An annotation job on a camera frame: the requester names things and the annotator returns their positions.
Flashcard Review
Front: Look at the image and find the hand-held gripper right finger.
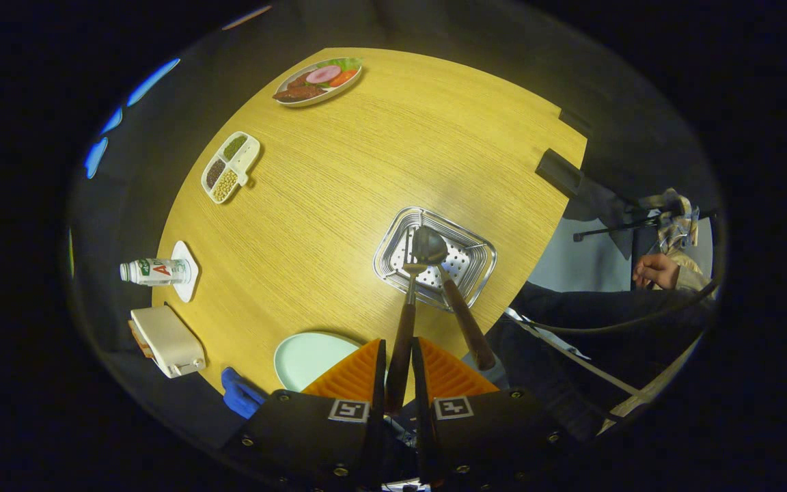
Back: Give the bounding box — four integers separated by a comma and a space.
411, 336, 575, 489

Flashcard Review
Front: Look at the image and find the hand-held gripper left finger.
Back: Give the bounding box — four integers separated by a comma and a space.
219, 338, 389, 489

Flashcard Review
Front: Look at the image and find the metal spoon with brown handle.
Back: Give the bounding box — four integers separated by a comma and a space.
411, 225, 497, 372

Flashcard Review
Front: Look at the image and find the metal fork with brown handle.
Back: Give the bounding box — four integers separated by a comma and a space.
385, 229, 430, 415

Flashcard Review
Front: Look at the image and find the pale green plate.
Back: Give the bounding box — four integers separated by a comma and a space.
273, 332, 367, 392

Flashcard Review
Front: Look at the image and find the blue towel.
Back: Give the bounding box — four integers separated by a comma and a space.
221, 367, 268, 420

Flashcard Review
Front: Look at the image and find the white toaster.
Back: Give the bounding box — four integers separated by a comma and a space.
130, 305, 206, 379

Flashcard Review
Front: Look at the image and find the brown toast slice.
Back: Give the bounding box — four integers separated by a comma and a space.
127, 320, 155, 359

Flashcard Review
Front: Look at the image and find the white coaster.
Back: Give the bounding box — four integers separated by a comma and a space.
171, 241, 199, 303

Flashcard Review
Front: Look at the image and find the plastic bottle with white label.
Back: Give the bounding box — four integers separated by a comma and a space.
120, 258, 193, 286

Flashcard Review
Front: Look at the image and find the black tripod stand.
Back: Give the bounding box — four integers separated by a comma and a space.
573, 212, 681, 242

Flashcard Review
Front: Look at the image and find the black table clamp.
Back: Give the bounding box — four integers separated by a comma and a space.
557, 108, 592, 137
535, 148, 584, 199

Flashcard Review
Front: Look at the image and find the white divided dish with beans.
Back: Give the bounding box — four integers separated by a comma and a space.
201, 131, 262, 205

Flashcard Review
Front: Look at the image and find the white plate of toy food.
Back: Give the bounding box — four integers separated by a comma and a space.
272, 57, 363, 108

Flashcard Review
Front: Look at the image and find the brown toy meat piece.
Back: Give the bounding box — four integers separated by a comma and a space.
273, 75, 327, 103

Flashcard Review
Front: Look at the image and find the black cable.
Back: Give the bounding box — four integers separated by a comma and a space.
503, 284, 719, 336

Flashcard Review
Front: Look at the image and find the metal wire basket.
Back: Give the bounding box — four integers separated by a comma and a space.
373, 206, 498, 313

